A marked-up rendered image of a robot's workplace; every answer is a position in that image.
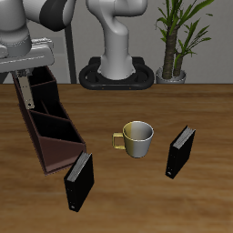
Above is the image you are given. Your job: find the dark brown desk caddy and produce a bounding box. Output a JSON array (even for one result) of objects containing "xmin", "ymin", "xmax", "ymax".
[{"xmin": 12, "ymin": 65, "xmax": 87, "ymax": 177}]

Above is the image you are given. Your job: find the dark grey vertical post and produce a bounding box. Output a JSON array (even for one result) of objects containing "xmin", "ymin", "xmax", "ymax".
[{"xmin": 64, "ymin": 23, "xmax": 77, "ymax": 85}]

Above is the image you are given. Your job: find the black book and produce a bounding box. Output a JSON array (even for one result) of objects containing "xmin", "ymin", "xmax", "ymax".
[
  {"xmin": 165, "ymin": 125, "xmax": 197, "ymax": 180},
  {"xmin": 63, "ymin": 150, "xmax": 96, "ymax": 213}
]

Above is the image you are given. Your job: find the yellow and white mug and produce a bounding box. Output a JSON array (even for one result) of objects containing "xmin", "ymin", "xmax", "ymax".
[{"xmin": 111, "ymin": 120, "xmax": 155, "ymax": 159}]

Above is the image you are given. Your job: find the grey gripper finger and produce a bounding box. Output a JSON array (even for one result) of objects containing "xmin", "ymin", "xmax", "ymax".
[{"xmin": 17, "ymin": 68, "xmax": 36, "ymax": 110}]

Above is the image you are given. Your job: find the green pot plant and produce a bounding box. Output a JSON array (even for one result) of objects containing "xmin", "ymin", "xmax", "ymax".
[{"xmin": 155, "ymin": 0, "xmax": 216, "ymax": 86}]

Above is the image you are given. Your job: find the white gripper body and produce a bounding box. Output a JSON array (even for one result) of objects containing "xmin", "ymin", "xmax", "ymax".
[{"xmin": 0, "ymin": 37, "xmax": 56, "ymax": 75}]

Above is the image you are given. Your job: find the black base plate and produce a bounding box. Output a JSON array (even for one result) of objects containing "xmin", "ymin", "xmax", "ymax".
[{"xmin": 78, "ymin": 56, "xmax": 156, "ymax": 91}]

